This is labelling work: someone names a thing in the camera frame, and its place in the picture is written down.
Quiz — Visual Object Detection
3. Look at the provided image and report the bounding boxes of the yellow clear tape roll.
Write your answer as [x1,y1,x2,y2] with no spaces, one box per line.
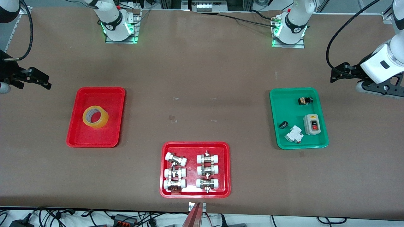
[83,106,109,129]

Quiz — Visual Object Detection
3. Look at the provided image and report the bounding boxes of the green plastic tray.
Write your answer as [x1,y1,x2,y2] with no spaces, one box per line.
[269,87,330,150]

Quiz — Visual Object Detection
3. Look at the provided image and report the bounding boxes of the empty red plastic tray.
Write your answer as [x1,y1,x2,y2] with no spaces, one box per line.
[66,87,126,148]

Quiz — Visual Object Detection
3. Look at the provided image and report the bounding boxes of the red tray with fittings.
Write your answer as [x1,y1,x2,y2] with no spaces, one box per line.
[159,141,231,199]

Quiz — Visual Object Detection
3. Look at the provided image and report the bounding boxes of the white circuit breaker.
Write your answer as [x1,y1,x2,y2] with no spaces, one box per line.
[284,125,304,143]

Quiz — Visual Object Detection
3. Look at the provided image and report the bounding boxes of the white power strip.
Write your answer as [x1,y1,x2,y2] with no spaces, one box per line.
[196,3,228,12]

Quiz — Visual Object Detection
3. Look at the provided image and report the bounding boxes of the tilted white-capped metal pipe fitting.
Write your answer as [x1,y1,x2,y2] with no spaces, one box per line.
[165,152,187,167]

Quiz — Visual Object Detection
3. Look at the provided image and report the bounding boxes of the grey power adapter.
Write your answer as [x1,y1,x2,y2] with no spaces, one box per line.
[113,214,138,226]

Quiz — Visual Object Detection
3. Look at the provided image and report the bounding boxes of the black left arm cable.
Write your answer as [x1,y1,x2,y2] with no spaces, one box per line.
[326,0,381,74]

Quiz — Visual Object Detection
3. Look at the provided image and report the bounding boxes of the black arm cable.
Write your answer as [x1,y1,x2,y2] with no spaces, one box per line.
[5,0,33,61]
[326,0,381,74]

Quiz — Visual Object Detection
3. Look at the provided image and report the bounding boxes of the aluminium frame profile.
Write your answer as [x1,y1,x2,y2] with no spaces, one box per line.
[6,7,32,51]
[382,6,395,23]

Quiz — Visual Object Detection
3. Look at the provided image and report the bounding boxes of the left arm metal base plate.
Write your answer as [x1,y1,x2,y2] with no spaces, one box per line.
[272,14,305,49]

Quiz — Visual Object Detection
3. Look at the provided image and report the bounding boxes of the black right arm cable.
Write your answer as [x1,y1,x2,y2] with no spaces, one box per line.
[5,0,33,61]

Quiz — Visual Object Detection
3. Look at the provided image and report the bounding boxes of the grey push-button switch box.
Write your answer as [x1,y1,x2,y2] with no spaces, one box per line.
[303,114,321,136]

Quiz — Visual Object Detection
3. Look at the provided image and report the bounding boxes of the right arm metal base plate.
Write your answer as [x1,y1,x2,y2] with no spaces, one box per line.
[105,9,141,44]

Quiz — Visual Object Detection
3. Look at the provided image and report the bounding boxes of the black table cable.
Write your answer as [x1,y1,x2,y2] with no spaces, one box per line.
[218,13,280,27]

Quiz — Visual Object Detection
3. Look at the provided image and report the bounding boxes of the red metal camera pole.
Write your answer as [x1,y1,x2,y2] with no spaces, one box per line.
[181,202,202,227]

